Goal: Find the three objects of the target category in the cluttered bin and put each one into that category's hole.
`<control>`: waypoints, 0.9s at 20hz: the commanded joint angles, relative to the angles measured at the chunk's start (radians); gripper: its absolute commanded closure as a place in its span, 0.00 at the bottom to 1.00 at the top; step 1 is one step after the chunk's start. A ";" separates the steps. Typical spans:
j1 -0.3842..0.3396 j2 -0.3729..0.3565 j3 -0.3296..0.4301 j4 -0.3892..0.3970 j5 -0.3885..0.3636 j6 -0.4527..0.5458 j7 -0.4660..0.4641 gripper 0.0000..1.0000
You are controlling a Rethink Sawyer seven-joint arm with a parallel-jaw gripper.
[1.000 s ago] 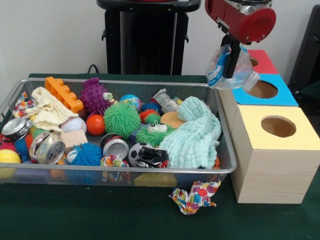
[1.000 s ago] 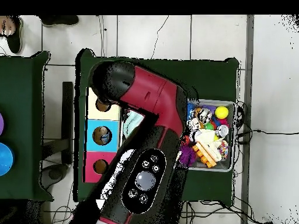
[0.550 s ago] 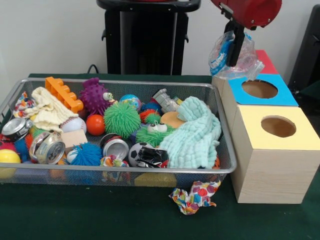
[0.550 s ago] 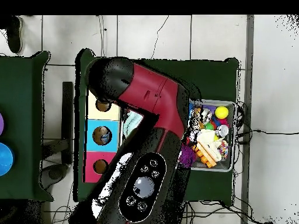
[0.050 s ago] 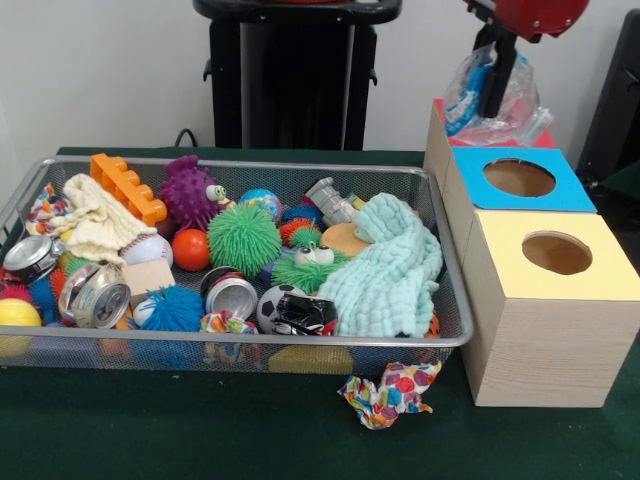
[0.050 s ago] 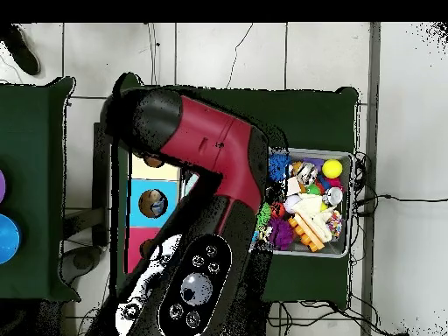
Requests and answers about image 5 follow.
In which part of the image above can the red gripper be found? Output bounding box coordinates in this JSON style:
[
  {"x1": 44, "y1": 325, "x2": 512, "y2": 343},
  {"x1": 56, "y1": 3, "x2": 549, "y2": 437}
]
[{"x1": 462, "y1": 0, "x2": 591, "y2": 120}]

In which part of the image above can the crushed clear plastic bottle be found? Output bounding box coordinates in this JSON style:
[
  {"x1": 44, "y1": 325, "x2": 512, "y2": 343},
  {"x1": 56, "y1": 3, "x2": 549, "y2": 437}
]
[{"x1": 442, "y1": 44, "x2": 555, "y2": 146}]

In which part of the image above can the colourful patterned cloth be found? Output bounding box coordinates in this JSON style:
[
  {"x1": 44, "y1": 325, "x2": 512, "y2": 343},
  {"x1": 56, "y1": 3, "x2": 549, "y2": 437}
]
[{"x1": 337, "y1": 360, "x2": 444, "y2": 431}]

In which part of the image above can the red black drink can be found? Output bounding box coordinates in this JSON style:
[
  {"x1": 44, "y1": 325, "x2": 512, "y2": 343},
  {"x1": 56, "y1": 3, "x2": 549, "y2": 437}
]
[{"x1": 199, "y1": 267, "x2": 260, "y2": 321}]

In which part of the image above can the wooden box with three holes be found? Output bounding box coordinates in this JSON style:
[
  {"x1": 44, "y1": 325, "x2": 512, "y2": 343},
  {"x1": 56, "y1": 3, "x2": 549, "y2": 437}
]
[{"x1": 423, "y1": 98, "x2": 640, "y2": 409}]

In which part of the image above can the black flat panel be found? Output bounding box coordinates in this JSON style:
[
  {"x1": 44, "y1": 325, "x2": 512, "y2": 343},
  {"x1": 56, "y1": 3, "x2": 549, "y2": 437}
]
[{"x1": 574, "y1": 8, "x2": 640, "y2": 174}]

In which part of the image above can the dark green table cloth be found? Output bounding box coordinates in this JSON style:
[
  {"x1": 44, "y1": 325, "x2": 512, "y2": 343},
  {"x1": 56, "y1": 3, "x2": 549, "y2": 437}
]
[
  {"x1": 0, "y1": 145, "x2": 640, "y2": 480},
  {"x1": 594, "y1": 162, "x2": 640, "y2": 201}
]

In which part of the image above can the mint green cloth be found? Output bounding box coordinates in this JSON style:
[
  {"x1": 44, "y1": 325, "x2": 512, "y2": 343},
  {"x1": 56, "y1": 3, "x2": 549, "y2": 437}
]
[{"x1": 317, "y1": 192, "x2": 445, "y2": 339}]

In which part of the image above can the green fuzzy toy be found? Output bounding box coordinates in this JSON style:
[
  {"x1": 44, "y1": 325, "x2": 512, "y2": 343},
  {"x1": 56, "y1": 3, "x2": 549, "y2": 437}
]
[{"x1": 207, "y1": 202, "x2": 283, "y2": 279}]

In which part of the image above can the purple spiky toy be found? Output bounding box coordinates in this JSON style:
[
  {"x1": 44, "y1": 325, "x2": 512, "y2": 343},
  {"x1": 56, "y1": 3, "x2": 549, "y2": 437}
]
[{"x1": 159, "y1": 155, "x2": 236, "y2": 232}]

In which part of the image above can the small soccer ball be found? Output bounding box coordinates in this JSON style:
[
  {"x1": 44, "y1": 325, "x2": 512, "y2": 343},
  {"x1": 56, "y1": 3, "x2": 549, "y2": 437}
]
[{"x1": 255, "y1": 284, "x2": 306, "y2": 334}]

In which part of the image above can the orange toy building block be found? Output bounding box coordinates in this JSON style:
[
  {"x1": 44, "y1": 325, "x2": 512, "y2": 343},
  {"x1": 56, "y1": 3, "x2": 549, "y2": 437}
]
[{"x1": 89, "y1": 153, "x2": 169, "y2": 225}]

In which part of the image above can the blue fuzzy toy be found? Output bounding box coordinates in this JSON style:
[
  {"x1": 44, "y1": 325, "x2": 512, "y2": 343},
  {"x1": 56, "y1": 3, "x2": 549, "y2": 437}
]
[{"x1": 132, "y1": 285, "x2": 206, "y2": 332}]

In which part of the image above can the cream knitted cloth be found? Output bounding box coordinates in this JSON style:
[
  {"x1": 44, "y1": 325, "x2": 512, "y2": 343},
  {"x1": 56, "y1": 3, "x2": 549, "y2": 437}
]
[{"x1": 62, "y1": 174, "x2": 159, "y2": 264}]

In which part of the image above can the yellow ball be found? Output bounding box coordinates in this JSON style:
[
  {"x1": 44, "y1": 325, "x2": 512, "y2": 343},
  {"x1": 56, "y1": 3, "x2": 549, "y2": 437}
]
[{"x1": 0, "y1": 298, "x2": 44, "y2": 357}]

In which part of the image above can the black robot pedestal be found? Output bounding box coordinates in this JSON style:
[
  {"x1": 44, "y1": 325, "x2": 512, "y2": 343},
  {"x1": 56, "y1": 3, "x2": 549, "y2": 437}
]
[{"x1": 192, "y1": 0, "x2": 404, "y2": 151}]

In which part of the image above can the shallow wire mesh bin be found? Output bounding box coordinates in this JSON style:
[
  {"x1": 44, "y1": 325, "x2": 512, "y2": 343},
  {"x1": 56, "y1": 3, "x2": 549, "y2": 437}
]
[{"x1": 0, "y1": 155, "x2": 475, "y2": 380}]

